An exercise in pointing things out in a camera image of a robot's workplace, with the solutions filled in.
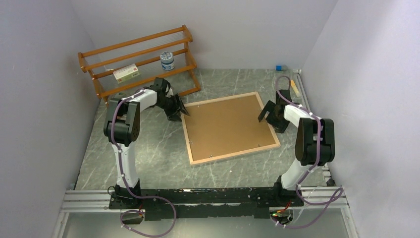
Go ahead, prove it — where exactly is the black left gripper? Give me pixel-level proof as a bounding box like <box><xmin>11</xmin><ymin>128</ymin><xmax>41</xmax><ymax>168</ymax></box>
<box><xmin>157</xmin><ymin>94</ymin><xmax>190</xmax><ymax>122</ymax></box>

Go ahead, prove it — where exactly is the light wooden picture frame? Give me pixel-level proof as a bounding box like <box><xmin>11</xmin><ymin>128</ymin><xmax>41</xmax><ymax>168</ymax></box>
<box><xmin>180</xmin><ymin>91</ymin><xmax>281</xmax><ymax>166</ymax></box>

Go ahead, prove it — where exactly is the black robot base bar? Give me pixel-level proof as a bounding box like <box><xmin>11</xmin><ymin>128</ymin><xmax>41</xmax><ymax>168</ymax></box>
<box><xmin>108</xmin><ymin>182</ymin><xmax>303</xmax><ymax>221</ymax></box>

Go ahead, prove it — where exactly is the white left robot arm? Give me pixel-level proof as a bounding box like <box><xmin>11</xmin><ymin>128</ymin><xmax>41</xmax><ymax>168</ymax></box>
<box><xmin>103</xmin><ymin>77</ymin><xmax>189</xmax><ymax>208</ymax></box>

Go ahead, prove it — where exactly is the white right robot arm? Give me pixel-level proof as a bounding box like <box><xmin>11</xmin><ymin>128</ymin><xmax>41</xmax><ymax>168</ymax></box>
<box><xmin>258</xmin><ymin>89</ymin><xmax>335</xmax><ymax>206</ymax></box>

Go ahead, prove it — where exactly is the small yellow wooden stick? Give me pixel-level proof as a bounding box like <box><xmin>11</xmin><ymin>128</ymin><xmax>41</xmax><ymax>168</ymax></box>
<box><xmin>290</xmin><ymin>80</ymin><xmax>301</xmax><ymax>97</ymax></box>

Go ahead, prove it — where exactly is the blue capped small bottle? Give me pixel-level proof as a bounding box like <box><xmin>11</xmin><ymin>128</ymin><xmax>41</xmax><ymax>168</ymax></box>
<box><xmin>275</xmin><ymin>65</ymin><xmax>288</xmax><ymax>71</ymax></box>

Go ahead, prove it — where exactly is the white blue jar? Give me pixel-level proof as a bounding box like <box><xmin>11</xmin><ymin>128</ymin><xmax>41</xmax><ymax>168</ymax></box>
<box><xmin>160</xmin><ymin>52</ymin><xmax>175</xmax><ymax>71</ymax></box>

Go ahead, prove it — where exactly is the orange wooden shelf rack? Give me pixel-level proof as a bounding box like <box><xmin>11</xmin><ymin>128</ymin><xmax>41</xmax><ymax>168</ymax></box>
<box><xmin>77</xmin><ymin>25</ymin><xmax>202</xmax><ymax>105</ymax></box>

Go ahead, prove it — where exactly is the white green box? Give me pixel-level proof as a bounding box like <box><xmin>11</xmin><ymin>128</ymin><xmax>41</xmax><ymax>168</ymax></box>
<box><xmin>112</xmin><ymin>64</ymin><xmax>140</xmax><ymax>84</ymax></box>

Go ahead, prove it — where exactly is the clear tape roll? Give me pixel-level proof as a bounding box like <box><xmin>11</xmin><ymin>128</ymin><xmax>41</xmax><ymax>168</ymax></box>
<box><xmin>109</xmin><ymin>92</ymin><xmax>127</xmax><ymax>100</ymax></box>

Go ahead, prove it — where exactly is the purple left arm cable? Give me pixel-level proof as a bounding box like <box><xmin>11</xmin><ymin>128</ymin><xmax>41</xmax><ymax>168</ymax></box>
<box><xmin>109</xmin><ymin>88</ymin><xmax>178</xmax><ymax>238</ymax></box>

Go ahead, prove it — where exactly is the aluminium rail frame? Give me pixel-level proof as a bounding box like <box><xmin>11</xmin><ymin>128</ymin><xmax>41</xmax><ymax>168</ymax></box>
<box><xmin>49</xmin><ymin>69</ymin><xmax>360</xmax><ymax>238</ymax></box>

